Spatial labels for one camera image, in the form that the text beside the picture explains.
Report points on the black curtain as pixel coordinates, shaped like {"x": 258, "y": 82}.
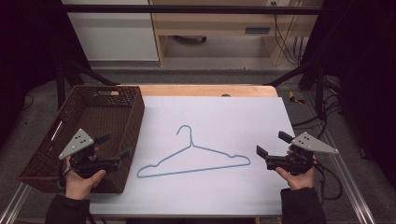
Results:
{"x": 28, "y": 46}
{"x": 364, "y": 62}

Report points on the yellow and black tool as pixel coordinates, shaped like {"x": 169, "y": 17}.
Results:
{"x": 293, "y": 98}

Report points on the brown woven basket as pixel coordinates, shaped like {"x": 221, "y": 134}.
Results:
{"x": 106, "y": 112}

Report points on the white table sheet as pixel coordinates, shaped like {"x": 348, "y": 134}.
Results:
{"x": 218, "y": 124}

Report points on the black metal frame strut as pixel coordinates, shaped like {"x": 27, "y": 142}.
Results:
{"x": 60, "y": 84}
{"x": 319, "y": 90}

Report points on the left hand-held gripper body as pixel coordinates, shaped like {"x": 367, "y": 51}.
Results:
{"x": 77, "y": 143}

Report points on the wooden table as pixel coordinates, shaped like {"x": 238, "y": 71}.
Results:
{"x": 202, "y": 90}

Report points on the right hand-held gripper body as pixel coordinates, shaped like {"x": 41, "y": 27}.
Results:
{"x": 311, "y": 144}

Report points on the aluminium rail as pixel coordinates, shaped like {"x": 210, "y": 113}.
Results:
{"x": 14, "y": 203}
{"x": 351, "y": 186}

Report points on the light wooden desk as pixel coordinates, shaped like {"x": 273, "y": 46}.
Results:
{"x": 214, "y": 23}

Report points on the person's left hand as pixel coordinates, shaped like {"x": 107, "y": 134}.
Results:
{"x": 80, "y": 185}

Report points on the white cabinet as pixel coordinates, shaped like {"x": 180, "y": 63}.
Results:
{"x": 115, "y": 34}

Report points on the black horizontal frame bar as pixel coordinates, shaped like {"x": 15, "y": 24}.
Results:
{"x": 186, "y": 9}

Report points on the person's right hand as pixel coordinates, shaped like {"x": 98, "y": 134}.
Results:
{"x": 298, "y": 181}

